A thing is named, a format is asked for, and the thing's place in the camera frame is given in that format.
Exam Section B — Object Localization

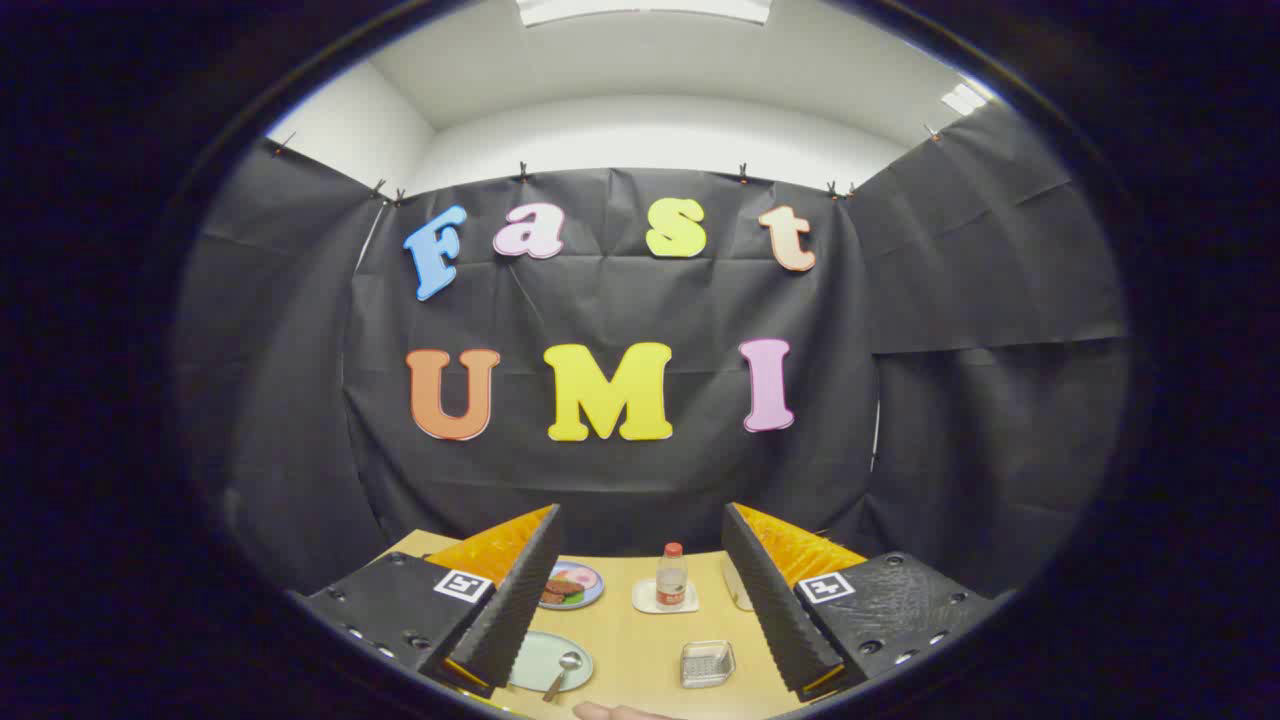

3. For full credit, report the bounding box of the long ceiling light panel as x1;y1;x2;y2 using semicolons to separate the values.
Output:
515;0;773;28

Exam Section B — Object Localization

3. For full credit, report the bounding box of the clear plastic bottle red cap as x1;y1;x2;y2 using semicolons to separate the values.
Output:
656;542;689;609

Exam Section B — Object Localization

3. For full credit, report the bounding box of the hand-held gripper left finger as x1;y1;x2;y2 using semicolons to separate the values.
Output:
298;503;563;699

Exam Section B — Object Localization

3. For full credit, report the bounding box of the metal spoon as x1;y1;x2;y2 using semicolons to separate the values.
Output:
541;651;584;703

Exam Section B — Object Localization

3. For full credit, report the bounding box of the white toaster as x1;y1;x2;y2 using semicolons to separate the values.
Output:
722;553;756;613

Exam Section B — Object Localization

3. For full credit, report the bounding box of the white square coaster tray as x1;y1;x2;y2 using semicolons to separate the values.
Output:
632;578;700;615

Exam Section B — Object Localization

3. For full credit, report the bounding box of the metal mesh basket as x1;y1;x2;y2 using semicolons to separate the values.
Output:
680;640;737;690

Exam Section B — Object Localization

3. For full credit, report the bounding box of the blue food plate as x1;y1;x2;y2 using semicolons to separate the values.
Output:
538;561;605;611

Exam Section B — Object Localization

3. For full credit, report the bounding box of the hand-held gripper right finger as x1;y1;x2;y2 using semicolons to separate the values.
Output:
720;502;1004;701

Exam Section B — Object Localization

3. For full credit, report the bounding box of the row of black cloth clips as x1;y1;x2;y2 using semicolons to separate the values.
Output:
270;125;946;206

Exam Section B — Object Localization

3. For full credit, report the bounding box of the pale green plate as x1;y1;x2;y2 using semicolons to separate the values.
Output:
508;631;595;693

